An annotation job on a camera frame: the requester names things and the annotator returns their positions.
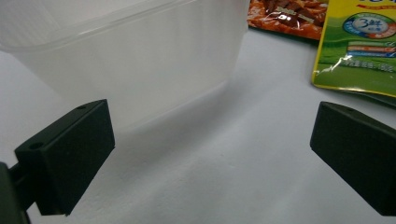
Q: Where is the green and red snack packet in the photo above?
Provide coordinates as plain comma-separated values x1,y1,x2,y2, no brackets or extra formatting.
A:
247,0,330,41

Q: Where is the clear plastic container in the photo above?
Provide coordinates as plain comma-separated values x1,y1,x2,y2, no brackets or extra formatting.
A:
0,0,251,132

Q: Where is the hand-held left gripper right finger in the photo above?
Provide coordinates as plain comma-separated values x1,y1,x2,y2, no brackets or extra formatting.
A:
309,101,396,217

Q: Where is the yellow spout pouch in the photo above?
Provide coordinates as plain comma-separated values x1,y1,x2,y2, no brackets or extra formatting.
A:
311,0,396,99

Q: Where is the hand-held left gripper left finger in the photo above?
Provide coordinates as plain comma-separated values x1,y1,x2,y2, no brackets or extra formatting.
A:
13,98,116,217

